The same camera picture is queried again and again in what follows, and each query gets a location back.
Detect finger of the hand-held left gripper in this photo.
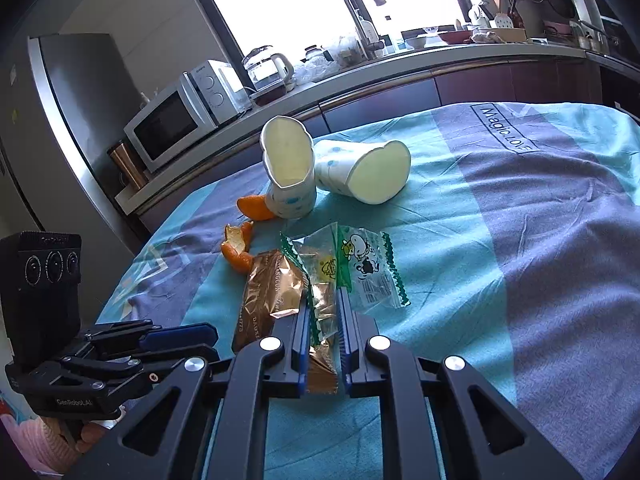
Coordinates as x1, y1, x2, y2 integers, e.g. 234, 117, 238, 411
60, 342, 221, 387
80, 319, 219, 354

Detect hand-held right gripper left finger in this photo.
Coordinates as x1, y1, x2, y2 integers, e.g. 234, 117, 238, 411
62, 300, 312, 480

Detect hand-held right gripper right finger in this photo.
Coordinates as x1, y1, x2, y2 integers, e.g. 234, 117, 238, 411
337, 290, 586, 480

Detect gold foil wrapper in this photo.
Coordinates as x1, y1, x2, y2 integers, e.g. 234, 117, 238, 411
231, 249, 310, 353

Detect clear green wrapper yellow print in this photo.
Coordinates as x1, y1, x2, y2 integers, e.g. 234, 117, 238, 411
280, 224, 347, 396

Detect clear green wrapper cow print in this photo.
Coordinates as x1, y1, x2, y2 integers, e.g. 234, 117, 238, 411
337, 225, 412, 311

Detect orange peel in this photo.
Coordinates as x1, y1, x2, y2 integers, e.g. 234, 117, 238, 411
221, 221, 256, 275
236, 195, 277, 222

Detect blue dotted paper cup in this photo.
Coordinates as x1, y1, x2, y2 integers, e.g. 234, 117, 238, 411
313, 140, 412, 205
260, 116, 317, 220

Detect person's left forearm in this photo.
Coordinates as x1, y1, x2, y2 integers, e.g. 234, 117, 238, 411
0, 400, 83, 476

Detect person's left hand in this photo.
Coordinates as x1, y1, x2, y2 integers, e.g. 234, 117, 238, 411
75, 417, 121, 456

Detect copper thermos mug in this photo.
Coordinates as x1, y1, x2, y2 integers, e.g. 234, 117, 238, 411
108, 141, 150, 192

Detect teal grey printed tablecloth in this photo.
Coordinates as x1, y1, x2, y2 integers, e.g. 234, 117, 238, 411
95, 101, 640, 480

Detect grey refrigerator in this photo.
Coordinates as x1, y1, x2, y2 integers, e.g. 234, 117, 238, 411
0, 32, 151, 241

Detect white microwave oven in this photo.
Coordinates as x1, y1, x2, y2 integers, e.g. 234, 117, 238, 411
123, 59, 251, 173

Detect dark red kettle base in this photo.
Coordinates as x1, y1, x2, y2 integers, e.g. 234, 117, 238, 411
250, 82, 297, 107

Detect glass electric kettle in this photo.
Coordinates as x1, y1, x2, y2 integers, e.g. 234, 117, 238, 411
242, 46, 296, 92

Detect clear plastic bag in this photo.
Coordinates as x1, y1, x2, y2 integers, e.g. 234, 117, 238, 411
295, 50, 333, 83

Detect white kitchen counter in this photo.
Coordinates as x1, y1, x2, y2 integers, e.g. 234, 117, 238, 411
115, 42, 640, 216

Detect white plastic bag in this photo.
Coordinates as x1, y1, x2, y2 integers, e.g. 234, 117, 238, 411
330, 35, 363, 66

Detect brown base cabinets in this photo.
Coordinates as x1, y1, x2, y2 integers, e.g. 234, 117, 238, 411
135, 57, 603, 233

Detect steel kitchen faucet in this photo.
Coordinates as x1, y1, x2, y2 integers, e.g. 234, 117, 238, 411
341, 0, 387, 61

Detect clear soap bottle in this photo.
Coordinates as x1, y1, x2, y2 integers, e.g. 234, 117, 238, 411
385, 10, 404, 54

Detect dark framed window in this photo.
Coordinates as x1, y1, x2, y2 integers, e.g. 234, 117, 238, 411
177, 0, 493, 68

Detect cream dish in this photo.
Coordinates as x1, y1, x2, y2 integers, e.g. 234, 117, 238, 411
487, 27, 528, 44

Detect utensil holder with utensils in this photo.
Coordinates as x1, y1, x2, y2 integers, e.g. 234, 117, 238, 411
492, 0, 526, 31

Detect black built-in oven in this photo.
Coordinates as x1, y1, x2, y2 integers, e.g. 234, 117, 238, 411
600, 55, 640, 117

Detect steel pot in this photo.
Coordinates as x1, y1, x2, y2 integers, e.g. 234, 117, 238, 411
570, 20, 608, 54

